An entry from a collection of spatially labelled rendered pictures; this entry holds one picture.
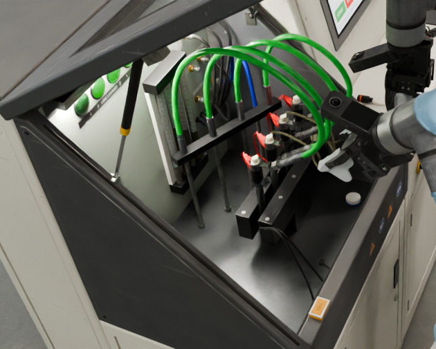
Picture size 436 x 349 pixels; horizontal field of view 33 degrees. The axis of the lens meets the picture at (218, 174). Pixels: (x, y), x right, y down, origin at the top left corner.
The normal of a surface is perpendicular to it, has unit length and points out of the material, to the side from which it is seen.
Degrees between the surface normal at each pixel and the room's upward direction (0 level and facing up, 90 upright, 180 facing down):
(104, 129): 90
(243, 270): 0
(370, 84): 0
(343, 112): 19
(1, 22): 0
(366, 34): 76
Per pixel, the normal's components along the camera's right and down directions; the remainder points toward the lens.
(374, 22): 0.81, 0.04
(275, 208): -0.15, -0.73
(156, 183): 0.87, 0.22
